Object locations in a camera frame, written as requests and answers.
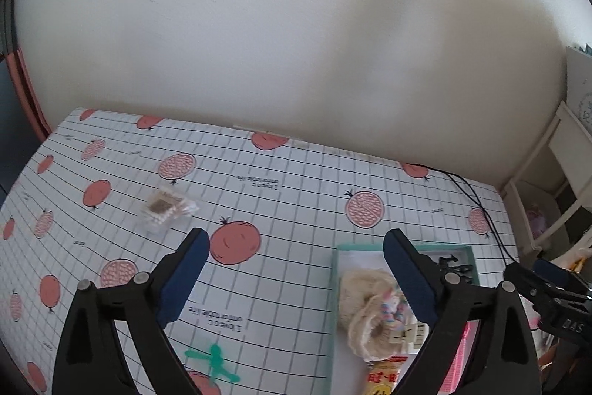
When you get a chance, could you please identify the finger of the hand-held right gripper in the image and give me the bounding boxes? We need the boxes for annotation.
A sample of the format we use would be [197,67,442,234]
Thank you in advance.
[503,262,556,310]
[532,258,590,290]

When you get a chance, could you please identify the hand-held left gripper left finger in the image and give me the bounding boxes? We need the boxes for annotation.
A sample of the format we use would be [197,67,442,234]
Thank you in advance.
[52,227,218,395]

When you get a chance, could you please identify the grid tablecloth with fruit print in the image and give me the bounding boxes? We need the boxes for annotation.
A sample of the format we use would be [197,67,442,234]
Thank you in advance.
[0,108,528,395]

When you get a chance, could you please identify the pastel twisted pipe cleaner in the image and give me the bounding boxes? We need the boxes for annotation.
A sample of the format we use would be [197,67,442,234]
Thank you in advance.
[380,291,410,326]

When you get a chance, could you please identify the black toy figure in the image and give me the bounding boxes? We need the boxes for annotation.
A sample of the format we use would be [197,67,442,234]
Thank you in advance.
[435,254,473,283]

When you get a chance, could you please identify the cream knitted baby socks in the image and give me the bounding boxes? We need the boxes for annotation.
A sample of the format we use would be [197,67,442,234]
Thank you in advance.
[337,269,420,362]

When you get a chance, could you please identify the yellow red snack packet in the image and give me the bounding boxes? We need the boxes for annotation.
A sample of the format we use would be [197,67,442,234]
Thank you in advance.
[365,355,410,395]

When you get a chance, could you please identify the pink comb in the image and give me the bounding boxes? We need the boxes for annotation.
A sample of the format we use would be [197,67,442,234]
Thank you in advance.
[438,321,474,393]

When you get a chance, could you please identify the teal box with white inside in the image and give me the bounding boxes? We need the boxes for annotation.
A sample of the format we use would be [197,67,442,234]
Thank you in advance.
[327,243,479,395]

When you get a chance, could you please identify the clear bag of pearl beads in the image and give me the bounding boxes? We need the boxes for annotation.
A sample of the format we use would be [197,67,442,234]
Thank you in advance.
[139,187,205,237]

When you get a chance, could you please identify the purple soft item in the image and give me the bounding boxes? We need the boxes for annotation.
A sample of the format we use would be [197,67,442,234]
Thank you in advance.
[529,205,549,238]

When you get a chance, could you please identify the pink furniture frame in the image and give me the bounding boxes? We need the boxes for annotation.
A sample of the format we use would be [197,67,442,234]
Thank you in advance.
[8,48,53,141]

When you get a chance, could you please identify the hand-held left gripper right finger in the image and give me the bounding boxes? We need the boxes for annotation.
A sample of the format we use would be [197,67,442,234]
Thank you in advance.
[383,228,544,395]

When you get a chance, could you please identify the black cable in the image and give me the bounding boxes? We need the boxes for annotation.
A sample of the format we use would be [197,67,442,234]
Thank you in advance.
[428,166,521,264]

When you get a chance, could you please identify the white wooden shelf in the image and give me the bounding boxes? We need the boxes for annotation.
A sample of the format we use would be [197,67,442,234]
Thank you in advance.
[502,101,592,266]

